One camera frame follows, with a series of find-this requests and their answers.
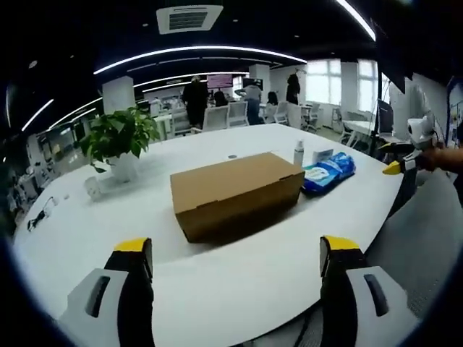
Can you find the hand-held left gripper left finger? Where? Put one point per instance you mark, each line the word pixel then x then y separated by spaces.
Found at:
pixel 126 260

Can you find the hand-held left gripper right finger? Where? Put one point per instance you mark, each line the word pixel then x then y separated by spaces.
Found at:
pixel 340 260

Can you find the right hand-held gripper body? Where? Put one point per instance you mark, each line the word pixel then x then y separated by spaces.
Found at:
pixel 419 130

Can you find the blue floral tissue pack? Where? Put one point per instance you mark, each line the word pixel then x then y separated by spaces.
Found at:
pixel 343 162

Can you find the white blue medicine box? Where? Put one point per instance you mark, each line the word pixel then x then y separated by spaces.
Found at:
pixel 322 154

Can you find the blue wet wipes pack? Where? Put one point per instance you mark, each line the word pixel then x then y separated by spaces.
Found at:
pixel 318 179

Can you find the white spray bottle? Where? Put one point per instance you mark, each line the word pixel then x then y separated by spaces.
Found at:
pixel 298 155

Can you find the brown cardboard shoe box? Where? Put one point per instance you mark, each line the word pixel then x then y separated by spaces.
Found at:
pixel 231 188

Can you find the computer monitor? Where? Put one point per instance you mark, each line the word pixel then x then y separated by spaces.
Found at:
pixel 385 115

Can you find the white office desk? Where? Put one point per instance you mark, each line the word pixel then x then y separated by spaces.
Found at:
pixel 358 124

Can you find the bright window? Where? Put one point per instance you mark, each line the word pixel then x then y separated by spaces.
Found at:
pixel 323 83
pixel 367 83

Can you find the large black screen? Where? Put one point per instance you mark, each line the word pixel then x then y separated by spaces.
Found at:
pixel 394 58

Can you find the green potted plant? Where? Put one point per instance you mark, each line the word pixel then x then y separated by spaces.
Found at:
pixel 119 133

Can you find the ceiling light strip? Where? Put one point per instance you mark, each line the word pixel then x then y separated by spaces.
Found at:
pixel 202 47
pixel 356 18
pixel 37 115

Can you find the dark display screen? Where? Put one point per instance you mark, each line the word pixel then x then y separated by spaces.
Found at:
pixel 249 81

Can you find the white square pillar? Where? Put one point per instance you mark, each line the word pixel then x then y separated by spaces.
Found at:
pixel 117 95

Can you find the row of white office chairs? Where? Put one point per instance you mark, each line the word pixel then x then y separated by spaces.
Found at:
pixel 217 115

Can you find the pink display screen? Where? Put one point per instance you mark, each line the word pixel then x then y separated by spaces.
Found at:
pixel 219 80

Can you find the ceiling air conditioner vent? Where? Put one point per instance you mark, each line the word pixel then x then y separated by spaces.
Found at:
pixel 190 20

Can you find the wall poster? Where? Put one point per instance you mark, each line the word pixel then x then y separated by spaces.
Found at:
pixel 455 108

